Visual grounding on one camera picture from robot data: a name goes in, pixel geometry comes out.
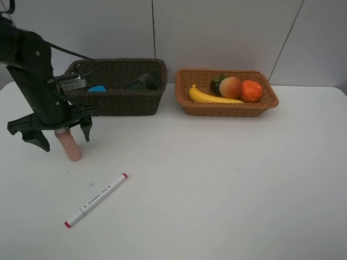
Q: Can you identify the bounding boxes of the pink bottle white cap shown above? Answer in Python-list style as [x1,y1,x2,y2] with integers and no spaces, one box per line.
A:
[54,128,82,161]

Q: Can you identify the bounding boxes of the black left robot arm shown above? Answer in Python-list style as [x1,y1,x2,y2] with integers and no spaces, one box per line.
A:
[1,17,95,152]

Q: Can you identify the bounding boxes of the orange mandarin fruit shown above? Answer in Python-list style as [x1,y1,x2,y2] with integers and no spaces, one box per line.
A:
[241,80,262,103]

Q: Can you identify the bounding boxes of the black felt whiteboard eraser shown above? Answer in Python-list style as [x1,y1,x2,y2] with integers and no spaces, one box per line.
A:
[88,85,108,93]

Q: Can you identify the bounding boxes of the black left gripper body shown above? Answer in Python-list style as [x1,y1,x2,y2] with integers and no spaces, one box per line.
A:
[7,80,95,135]

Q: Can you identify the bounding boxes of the red yellow peach fruit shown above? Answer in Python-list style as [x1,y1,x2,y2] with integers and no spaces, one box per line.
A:
[219,76,242,99]

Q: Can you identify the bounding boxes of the dark brown wicker basket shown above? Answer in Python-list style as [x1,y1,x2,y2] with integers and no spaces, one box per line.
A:
[65,58,168,116]

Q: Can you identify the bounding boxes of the dark green pump bottle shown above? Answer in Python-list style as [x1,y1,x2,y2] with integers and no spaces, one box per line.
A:
[123,73,163,91]

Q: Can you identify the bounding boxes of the white marker pink caps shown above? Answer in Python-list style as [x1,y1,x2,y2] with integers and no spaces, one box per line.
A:
[64,173,128,228]

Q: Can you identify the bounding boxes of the yellow banana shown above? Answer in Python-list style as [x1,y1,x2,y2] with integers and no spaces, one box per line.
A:
[188,84,243,103]

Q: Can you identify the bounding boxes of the dark purple mangosteen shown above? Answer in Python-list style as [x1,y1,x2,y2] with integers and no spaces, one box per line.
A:
[210,74,225,96]

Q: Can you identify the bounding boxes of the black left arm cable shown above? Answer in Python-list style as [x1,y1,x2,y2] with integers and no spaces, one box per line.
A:
[0,0,95,79]

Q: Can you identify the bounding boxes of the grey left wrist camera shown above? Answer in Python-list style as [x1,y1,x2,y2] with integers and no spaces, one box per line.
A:
[55,74,86,92]

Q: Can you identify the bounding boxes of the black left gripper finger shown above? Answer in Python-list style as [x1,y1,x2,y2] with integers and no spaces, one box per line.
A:
[80,116,92,142]
[21,130,50,152]

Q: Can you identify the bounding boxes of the light orange wicker basket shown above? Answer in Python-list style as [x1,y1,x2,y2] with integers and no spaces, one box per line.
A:
[175,68,279,117]

